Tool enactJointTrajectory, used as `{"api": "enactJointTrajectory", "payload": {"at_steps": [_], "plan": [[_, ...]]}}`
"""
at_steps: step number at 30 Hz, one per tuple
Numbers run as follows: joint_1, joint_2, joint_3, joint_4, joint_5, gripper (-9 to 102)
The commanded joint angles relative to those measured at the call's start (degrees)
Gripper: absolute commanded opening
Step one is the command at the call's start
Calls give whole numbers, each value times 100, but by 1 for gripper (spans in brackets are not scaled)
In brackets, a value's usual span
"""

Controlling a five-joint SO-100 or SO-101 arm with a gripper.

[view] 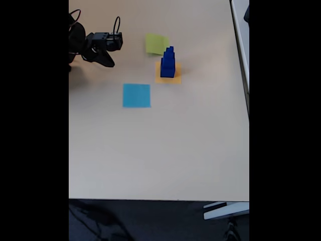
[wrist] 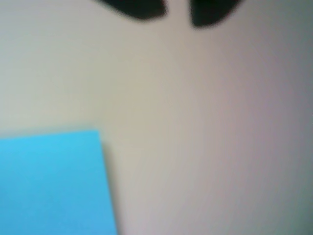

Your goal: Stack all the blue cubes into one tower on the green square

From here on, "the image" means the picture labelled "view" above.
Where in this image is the green paper square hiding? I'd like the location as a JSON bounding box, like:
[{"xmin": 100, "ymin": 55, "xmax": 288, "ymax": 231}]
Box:
[{"xmin": 144, "ymin": 33, "xmax": 171, "ymax": 56}]

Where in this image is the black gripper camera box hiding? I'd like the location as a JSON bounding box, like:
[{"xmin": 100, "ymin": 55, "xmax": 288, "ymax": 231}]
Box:
[{"xmin": 107, "ymin": 32, "xmax": 124, "ymax": 52}]

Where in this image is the largest blue cube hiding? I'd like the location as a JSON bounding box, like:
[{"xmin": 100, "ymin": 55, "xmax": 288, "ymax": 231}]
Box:
[{"xmin": 160, "ymin": 58, "xmax": 176, "ymax": 78}]

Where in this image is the orange paper square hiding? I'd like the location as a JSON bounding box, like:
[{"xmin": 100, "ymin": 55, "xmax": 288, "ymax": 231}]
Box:
[{"xmin": 154, "ymin": 61, "xmax": 182, "ymax": 85}]

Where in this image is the white adjacent table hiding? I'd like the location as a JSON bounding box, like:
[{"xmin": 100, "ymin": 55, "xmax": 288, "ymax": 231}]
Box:
[{"xmin": 230, "ymin": 0, "xmax": 250, "ymax": 117}]

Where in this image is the large blue cube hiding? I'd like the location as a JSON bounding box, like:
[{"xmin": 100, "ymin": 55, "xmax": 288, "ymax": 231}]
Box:
[{"xmin": 163, "ymin": 51, "xmax": 176, "ymax": 69}]

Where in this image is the white table foot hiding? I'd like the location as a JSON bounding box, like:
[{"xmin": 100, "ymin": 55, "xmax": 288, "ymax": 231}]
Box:
[{"xmin": 203, "ymin": 201, "xmax": 250, "ymax": 221}]

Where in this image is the blue paper square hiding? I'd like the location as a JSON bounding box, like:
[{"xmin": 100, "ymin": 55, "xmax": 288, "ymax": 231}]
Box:
[{"xmin": 122, "ymin": 83, "xmax": 151, "ymax": 108}]

